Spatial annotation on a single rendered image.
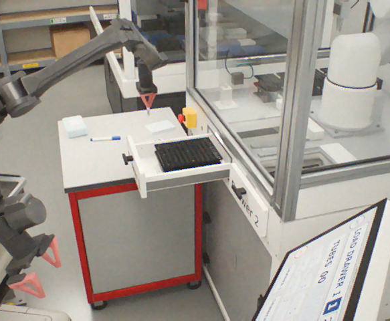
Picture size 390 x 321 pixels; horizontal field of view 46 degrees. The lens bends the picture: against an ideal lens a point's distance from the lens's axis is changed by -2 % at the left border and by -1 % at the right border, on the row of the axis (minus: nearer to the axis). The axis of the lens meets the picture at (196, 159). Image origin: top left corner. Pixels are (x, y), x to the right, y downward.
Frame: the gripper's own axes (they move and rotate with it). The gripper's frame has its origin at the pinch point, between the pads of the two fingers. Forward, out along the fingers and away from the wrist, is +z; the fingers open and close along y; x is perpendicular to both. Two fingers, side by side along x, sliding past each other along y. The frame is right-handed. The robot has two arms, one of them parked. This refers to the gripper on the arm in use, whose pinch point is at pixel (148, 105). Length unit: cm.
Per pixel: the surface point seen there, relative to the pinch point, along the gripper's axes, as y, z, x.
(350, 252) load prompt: -120, -21, -4
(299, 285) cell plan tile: -117, -11, 4
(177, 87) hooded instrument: 47, 17, -31
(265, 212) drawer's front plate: -77, 4, -12
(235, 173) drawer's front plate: -54, 5, -13
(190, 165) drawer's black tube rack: -35.8, 9.9, -3.9
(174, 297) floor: -21, 97, 2
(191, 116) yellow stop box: -2.0, 8.6, -18.6
